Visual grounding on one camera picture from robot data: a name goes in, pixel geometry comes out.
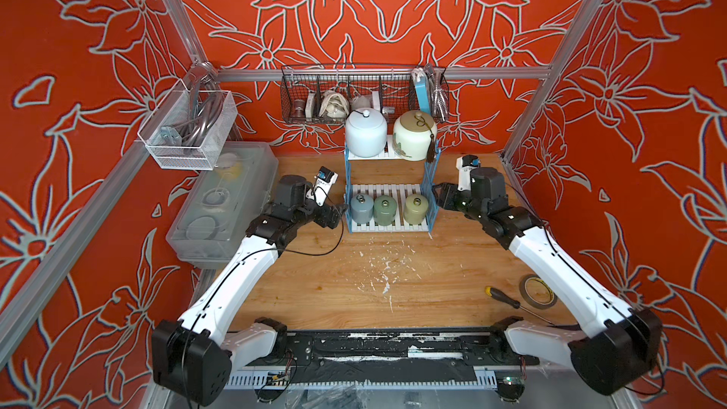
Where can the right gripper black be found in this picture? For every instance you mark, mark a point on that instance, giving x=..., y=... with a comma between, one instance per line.
x=447, y=194

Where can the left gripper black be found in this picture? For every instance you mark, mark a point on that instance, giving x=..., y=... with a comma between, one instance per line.
x=324, y=220

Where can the small yellow-green tea canister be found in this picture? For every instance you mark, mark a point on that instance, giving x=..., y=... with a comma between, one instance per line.
x=416, y=207

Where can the blue white slatted shelf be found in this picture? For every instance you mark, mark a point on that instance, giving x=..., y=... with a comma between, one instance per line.
x=399, y=192

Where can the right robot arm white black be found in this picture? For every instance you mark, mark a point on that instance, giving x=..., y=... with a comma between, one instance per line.
x=613, y=344

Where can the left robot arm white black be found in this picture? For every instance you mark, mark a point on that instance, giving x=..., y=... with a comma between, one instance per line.
x=195, y=355

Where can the small blue tea canister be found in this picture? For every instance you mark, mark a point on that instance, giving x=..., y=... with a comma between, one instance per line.
x=361, y=208

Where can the small green tea canister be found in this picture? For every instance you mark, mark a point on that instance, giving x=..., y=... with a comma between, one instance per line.
x=385, y=210

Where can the clear plastic storage box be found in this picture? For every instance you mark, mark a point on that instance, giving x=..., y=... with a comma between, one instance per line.
x=211, y=224

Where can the beige cloth in basket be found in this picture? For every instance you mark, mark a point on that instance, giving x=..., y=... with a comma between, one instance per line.
x=334, y=106

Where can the yellow black screwdriver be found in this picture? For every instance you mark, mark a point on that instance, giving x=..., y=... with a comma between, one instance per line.
x=502, y=297

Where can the tape roll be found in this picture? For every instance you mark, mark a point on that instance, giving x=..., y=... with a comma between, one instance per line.
x=537, y=293

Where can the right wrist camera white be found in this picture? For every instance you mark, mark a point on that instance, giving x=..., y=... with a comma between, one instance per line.
x=465, y=165

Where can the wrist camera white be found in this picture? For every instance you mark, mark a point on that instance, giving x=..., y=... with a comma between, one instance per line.
x=324, y=181
x=465, y=165

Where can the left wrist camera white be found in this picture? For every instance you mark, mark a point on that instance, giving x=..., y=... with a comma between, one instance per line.
x=324, y=181

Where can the black wire wall basket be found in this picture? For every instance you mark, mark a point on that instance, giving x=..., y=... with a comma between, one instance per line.
x=388, y=89

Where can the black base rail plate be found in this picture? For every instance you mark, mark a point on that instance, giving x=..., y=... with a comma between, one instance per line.
x=388, y=359

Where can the clear mesh wall basket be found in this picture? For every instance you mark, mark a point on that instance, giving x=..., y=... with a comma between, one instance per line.
x=188, y=130

